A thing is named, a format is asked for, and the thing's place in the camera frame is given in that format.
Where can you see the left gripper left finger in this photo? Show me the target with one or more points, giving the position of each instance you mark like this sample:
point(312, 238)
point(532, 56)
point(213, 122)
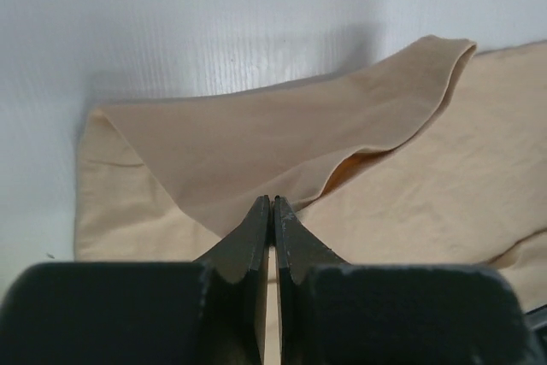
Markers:
point(208, 311)

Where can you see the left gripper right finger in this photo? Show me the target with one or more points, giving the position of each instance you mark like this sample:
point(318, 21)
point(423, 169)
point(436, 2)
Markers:
point(335, 312)

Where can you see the beige t shirt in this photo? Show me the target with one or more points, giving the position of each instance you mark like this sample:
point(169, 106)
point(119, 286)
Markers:
point(435, 155)

